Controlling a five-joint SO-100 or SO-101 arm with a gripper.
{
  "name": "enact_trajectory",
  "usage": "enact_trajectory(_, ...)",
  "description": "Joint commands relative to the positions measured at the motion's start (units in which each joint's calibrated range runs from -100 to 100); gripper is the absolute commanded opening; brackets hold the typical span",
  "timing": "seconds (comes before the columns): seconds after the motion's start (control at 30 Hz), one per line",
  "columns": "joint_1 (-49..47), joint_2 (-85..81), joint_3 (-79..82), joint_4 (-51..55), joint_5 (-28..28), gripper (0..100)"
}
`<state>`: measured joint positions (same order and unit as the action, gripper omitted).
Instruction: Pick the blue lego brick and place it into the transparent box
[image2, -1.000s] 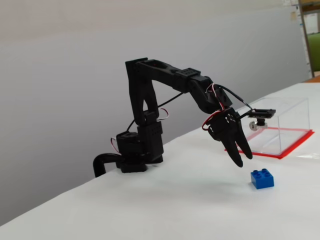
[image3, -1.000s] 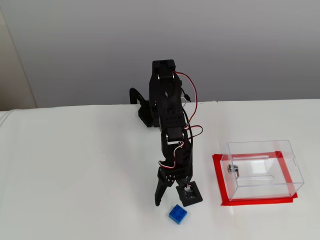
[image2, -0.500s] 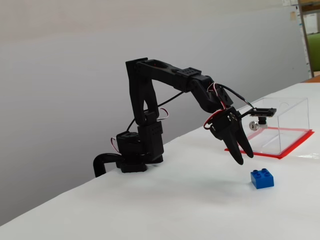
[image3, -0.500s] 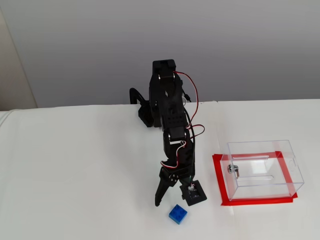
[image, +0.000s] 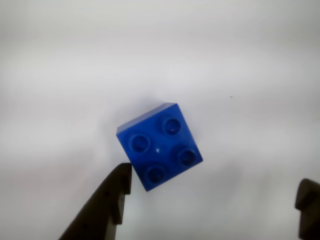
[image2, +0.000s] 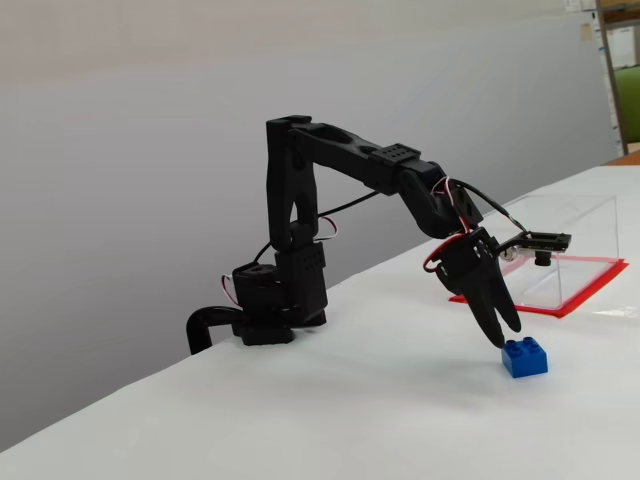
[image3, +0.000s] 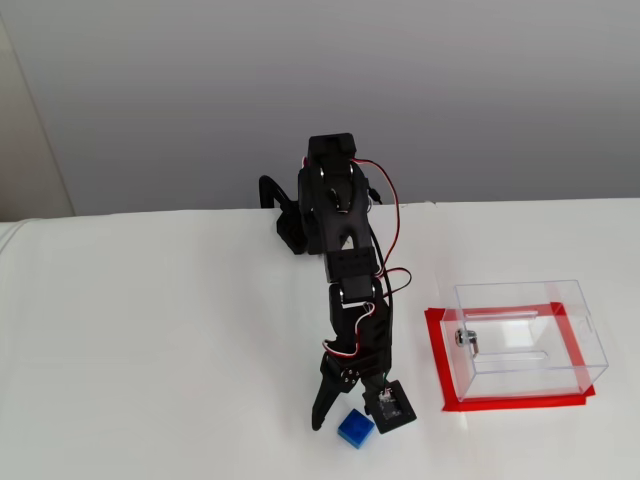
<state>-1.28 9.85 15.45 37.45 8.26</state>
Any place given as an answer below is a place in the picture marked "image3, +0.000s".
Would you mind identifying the red tape rectangle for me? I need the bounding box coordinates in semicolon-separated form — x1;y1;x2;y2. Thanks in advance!
424;301;597;413

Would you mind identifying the blue lego brick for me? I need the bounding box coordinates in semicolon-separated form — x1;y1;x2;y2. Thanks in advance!
337;408;377;451

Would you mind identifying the black table clamp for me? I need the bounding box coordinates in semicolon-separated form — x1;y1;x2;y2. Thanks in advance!
258;174;307;257

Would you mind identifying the red white arm servo cable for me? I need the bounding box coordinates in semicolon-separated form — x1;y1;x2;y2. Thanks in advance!
351;157;413;301

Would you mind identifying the red white gripper servo cable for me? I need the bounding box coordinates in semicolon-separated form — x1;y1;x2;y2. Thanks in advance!
322;302;377;359

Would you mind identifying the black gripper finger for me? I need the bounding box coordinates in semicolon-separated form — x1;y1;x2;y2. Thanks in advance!
358;378;381;419
310;351;359;432

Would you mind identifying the transparent plastic box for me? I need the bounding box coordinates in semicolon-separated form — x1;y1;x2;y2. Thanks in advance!
438;279;610;404

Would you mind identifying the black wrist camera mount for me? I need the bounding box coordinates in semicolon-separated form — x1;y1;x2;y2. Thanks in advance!
367;378;419;435

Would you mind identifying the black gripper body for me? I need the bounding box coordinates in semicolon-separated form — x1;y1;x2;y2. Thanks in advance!
323;298;393;392

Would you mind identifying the silver cylinder lock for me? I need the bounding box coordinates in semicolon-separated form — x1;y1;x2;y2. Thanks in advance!
453;329;482;357

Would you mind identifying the thin black camera cable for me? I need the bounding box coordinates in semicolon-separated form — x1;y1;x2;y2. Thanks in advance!
368;227;392;396

